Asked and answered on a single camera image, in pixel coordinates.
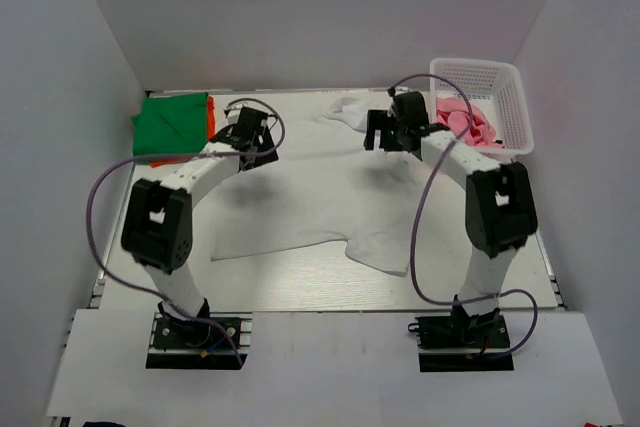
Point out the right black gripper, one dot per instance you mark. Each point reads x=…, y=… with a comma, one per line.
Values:
x=382, y=128

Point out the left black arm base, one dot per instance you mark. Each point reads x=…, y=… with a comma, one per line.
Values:
x=203, y=348

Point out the white t shirt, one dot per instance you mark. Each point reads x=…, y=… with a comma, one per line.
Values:
x=324, y=187

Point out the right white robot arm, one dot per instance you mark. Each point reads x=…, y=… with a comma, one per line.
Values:
x=500, y=214

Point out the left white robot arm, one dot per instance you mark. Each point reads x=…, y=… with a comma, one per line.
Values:
x=158, y=226

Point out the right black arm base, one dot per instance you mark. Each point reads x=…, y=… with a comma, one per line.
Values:
x=443, y=348

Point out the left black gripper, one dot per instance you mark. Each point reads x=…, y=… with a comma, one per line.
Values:
x=265, y=145

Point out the white plastic basket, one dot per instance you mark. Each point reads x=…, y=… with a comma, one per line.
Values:
x=495, y=88

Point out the orange folded t shirt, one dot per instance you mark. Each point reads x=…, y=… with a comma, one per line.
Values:
x=211, y=114

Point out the green folded t shirt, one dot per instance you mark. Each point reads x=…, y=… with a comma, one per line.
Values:
x=141, y=124

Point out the pink t shirt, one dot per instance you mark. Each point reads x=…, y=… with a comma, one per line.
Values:
x=477, y=130

